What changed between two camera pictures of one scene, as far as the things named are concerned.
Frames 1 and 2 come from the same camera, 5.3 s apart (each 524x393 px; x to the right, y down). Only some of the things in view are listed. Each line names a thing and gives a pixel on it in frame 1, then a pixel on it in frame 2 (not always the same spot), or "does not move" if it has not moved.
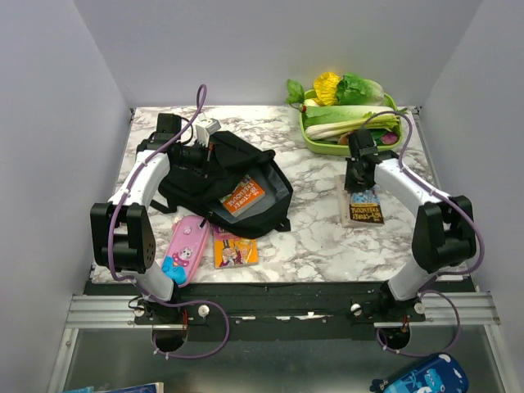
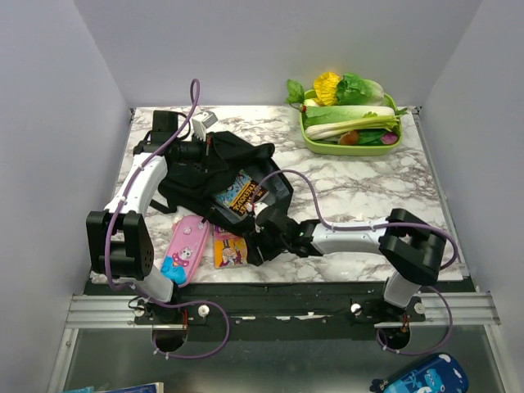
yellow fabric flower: x=326 y=87 does not move
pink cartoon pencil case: x=185 y=249 does not move
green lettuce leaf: x=352 y=90 does not move
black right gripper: x=350 y=186 → x=254 y=237
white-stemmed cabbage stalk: x=328 y=130 does not move
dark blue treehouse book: x=366 y=205 → x=241 y=191
